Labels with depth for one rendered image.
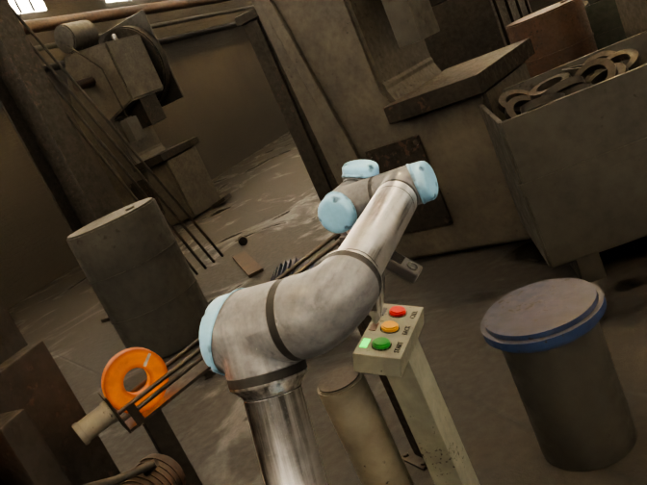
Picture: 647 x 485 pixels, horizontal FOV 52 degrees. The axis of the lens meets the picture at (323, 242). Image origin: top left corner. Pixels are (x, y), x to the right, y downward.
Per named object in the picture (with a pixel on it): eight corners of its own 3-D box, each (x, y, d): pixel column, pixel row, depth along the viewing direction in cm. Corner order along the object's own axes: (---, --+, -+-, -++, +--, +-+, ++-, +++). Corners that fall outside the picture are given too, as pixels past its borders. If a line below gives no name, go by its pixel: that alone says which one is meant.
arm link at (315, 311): (334, 289, 80) (424, 141, 119) (262, 306, 85) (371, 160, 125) (374, 364, 84) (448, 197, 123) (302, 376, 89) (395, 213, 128)
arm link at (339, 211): (359, 186, 118) (378, 167, 127) (307, 203, 123) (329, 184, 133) (375, 225, 120) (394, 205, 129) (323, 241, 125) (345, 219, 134)
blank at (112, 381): (148, 419, 166) (152, 421, 163) (90, 398, 159) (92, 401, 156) (174, 360, 169) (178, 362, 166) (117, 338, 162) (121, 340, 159)
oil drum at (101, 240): (114, 372, 418) (42, 246, 396) (165, 325, 469) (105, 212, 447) (186, 355, 391) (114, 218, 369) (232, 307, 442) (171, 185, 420)
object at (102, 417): (83, 442, 159) (68, 422, 158) (116, 417, 163) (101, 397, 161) (89, 448, 154) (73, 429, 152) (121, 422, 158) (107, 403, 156)
